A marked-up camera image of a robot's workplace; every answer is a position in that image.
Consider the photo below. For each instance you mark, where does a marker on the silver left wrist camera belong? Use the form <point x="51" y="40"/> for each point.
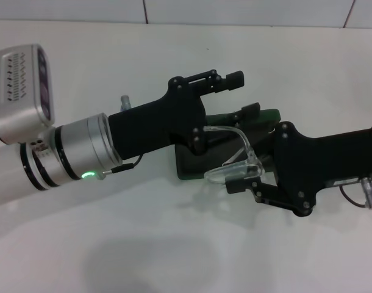
<point x="18" y="97"/>

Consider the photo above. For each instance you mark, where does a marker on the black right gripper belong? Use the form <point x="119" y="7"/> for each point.
<point x="320" y="158"/>

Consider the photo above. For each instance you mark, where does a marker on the green glasses case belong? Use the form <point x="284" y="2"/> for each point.
<point x="189" y="164"/>

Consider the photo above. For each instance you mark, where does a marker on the clear frame glasses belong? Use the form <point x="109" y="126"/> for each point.
<point x="231" y="172"/>

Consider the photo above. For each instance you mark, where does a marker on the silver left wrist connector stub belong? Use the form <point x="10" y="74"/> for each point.
<point x="125" y="102"/>

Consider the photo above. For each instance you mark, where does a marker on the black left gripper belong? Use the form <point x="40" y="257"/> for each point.
<point x="155" y="125"/>

